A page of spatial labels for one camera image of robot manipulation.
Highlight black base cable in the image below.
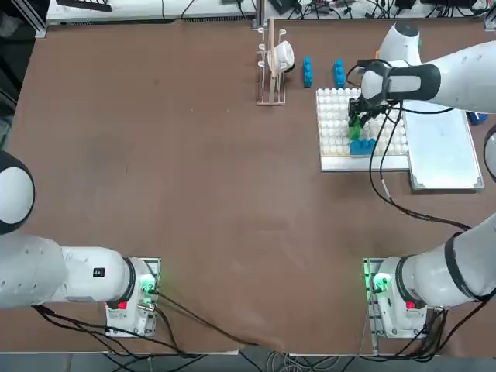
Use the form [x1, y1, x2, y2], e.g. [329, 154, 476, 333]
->
[33, 290, 268, 357]

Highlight silver framed whiteboard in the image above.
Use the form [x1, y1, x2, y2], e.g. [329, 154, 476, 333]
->
[402, 108, 485, 194]

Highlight white cup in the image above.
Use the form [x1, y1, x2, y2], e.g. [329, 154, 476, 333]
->
[267, 40, 295, 74]

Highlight blue three-stud block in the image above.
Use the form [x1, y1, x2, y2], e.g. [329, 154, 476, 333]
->
[350, 137, 377, 158]
[332, 59, 346, 89]
[302, 57, 315, 89]

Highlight white studded baseplate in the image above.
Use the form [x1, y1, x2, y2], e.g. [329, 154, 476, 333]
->
[315, 87, 411, 172]

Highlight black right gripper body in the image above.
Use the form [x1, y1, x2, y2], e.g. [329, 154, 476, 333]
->
[347, 96, 389, 118]

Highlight aluminium camera post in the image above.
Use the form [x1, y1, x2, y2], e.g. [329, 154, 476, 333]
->
[252, 0, 269, 31]

